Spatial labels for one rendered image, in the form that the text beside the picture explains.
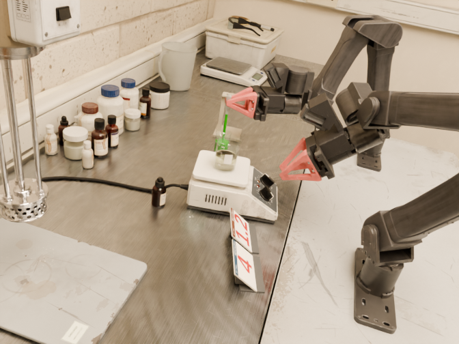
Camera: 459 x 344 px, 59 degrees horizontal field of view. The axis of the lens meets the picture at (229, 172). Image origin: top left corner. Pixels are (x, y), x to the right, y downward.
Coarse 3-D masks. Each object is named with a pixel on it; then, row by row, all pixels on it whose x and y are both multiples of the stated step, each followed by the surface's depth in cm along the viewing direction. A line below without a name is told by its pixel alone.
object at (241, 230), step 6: (234, 216) 84; (234, 222) 82; (240, 222) 85; (246, 222) 87; (240, 228) 83; (246, 228) 85; (240, 234) 81; (246, 234) 83; (240, 240) 79; (246, 240) 81
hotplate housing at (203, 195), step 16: (192, 176) 89; (192, 192) 87; (208, 192) 87; (224, 192) 86; (240, 192) 86; (192, 208) 90; (208, 208) 89; (224, 208) 88; (240, 208) 88; (256, 208) 88
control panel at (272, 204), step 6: (258, 174) 96; (252, 186) 89; (264, 186) 93; (270, 186) 96; (276, 186) 98; (252, 192) 87; (258, 192) 89; (276, 192) 95; (258, 198) 88; (276, 198) 93; (270, 204) 89; (276, 204) 91; (276, 210) 89
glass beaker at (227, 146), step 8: (224, 136) 89; (232, 136) 89; (224, 144) 84; (232, 144) 85; (216, 152) 87; (224, 152) 86; (232, 152) 86; (216, 160) 88; (224, 160) 86; (232, 160) 87; (216, 168) 88; (224, 168) 87; (232, 168) 88
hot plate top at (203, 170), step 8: (200, 152) 94; (208, 152) 95; (200, 160) 91; (208, 160) 92; (240, 160) 94; (248, 160) 95; (200, 168) 88; (208, 168) 89; (240, 168) 91; (248, 168) 92; (200, 176) 86; (208, 176) 86; (216, 176) 86; (224, 176) 87; (232, 176) 87; (240, 176) 88; (248, 176) 89; (232, 184) 86; (240, 184) 86
